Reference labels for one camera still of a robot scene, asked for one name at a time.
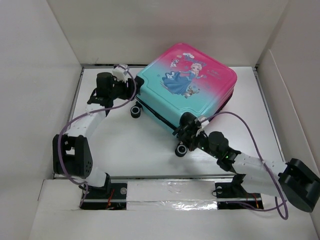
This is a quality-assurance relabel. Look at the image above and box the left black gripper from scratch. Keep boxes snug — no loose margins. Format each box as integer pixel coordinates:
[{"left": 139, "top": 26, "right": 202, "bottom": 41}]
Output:
[{"left": 109, "top": 75, "right": 138, "bottom": 101}]

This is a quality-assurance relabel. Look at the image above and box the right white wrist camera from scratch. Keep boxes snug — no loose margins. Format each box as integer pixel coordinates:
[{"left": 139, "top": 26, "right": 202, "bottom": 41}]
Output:
[{"left": 195, "top": 115, "right": 210, "bottom": 136}]

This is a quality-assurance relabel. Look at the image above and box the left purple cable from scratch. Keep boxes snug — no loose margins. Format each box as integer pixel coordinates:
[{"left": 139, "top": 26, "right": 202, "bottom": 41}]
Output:
[{"left": 58, "top": 65, "right": 138, "bottom": 208}]

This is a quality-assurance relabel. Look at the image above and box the pink and teal suitcase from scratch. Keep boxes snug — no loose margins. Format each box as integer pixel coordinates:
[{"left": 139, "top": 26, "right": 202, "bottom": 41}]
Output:
[{"left": 130, "top": 43, "right": 238, "bottom": 157}]

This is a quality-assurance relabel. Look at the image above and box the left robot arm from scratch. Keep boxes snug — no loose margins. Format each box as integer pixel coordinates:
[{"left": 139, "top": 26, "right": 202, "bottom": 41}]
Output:
[{"left": 52, "top": 70, "right": 144, "bottom": 199}]

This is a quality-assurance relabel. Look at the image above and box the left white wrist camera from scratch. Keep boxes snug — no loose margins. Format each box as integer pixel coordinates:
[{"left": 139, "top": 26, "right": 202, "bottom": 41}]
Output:
[{"left": 112, "top": 64, "right": 130, "bottom": 83}]

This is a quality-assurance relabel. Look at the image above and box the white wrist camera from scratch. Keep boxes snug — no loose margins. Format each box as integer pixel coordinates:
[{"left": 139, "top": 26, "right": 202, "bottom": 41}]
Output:
[
  {"left": 112, "top": 64, "right": 130, "bottom": 83},
  {"left": 195, "top": 115, "right": 210, "bottom": 136}
]

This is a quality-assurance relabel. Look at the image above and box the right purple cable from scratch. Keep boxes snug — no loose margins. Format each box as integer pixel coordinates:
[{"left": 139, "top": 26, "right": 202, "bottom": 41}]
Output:
[{"left": 199, "top": 111, "right": 289, "bottom": 221}]

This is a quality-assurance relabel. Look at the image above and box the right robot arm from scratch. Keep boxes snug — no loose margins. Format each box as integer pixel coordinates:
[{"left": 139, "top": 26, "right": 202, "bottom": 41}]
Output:
[{"left": 173, "top": 126, "right": 320, "bottom": 213}]

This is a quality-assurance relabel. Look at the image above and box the purple cable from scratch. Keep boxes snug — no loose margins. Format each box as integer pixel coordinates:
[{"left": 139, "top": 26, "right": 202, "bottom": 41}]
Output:
[
  {"left": 199, "top": 111, "right": 289, "bottom": 221},
  {"left": 58, "top": 65, "right": 138, "bottom": 208}
]

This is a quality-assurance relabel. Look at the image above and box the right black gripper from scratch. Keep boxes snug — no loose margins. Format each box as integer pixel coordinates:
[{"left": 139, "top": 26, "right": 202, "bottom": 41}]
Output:
[{"left": 179, "top": 125, "right": 220, "bottom": 159}]

